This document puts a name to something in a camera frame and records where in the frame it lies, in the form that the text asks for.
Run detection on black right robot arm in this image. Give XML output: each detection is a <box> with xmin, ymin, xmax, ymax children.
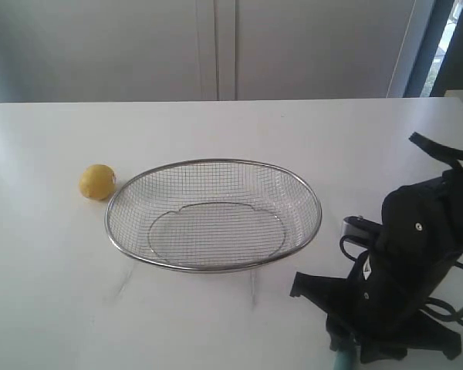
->
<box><xmin>290</xmin><ymin>133</ymin><xmax>463</xmax><ymax>369</ymax></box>

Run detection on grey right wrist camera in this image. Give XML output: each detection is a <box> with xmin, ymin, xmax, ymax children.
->
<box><xmin>341</xmin><ymin>216</ymin><xmax>382</xmax><ymax>247</ymax></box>

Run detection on yellow lemon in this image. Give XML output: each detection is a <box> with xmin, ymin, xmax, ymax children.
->
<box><xmin>79</xmin><ymin>164</ymin><xmax>116</xmax><ymax>200</ymax></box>

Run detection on window frame with glass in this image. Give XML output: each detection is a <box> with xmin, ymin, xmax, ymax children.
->
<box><xmin>403</xmin><ymin>1</ymin><xmax>463</xmax><ymax>98</ymax></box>

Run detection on white cabinet doors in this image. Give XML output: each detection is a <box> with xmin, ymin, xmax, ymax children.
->
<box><xmin>0</xmin><ymin>1</ymin><xmax>434</xmax><ymax>103</ymax></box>

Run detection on oval wire mesh basket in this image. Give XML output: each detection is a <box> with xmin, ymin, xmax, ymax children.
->
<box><xmin>104</xmin><ymin>159</ymin><xmax>323</xmax><ymax>273</ymax></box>

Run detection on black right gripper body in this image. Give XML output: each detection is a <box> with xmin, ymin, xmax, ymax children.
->
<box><xmin>324</xmin><ymin>222</ymin><xmax>463</xmax><ymax>347</ymax></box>

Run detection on teal handled peeler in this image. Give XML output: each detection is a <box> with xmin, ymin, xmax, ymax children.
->
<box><xmin>333</xmin><ymin>346</ymin><xmax>357</xmax><ymax>370</ymax></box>

